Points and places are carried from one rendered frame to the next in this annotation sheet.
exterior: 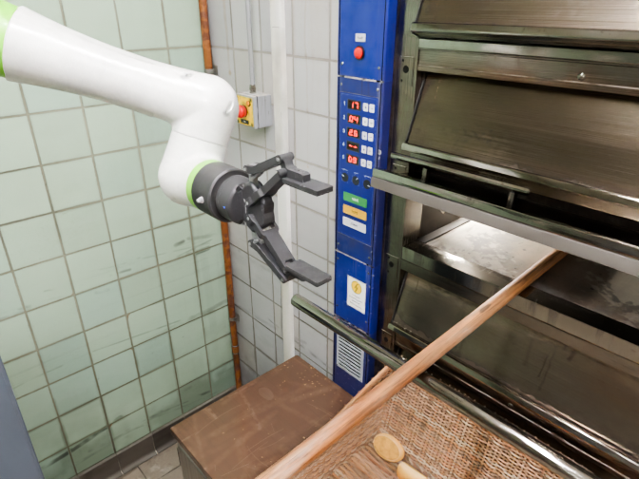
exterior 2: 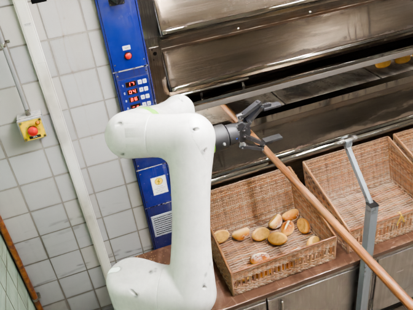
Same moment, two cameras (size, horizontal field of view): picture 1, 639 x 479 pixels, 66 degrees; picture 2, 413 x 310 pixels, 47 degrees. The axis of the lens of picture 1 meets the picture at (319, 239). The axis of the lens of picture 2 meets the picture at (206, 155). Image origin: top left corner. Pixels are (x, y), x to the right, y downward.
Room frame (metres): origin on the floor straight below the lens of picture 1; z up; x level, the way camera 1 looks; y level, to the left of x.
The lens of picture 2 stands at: (0.16, 1.45, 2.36)
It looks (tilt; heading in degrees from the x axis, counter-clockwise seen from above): 33 degrees down; 298
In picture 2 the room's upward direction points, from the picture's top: 8 degrees counter-clockwise
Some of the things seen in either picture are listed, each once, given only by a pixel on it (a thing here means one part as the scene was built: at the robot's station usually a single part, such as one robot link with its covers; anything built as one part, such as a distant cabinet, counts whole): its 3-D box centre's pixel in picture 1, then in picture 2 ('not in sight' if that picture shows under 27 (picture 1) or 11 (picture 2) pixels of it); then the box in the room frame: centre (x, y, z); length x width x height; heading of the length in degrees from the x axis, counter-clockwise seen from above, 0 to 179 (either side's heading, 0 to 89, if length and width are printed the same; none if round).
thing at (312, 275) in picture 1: (308, 272); (272, 138); (0.62, 0.02, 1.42); 0.07 x 0.03 x 0.01; 43
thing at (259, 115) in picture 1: (253, 109); (32, 125); (1.59, 0.21, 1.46); 0.10 x 0.07 x 0.10; 43
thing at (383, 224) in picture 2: not in sight; (369, 190); (0.31, -0.66, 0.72); 0.56 x 0.49 x 0.28; 42
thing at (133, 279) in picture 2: not in sight; (139, 294); (0.77, 0.77, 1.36); 0.16 x 0.13 x 0.19; 11
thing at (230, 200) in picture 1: (251, 204); (238, 132); (0.72, 0.11, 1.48); 0.09 x 0.07 x 0.08; 43
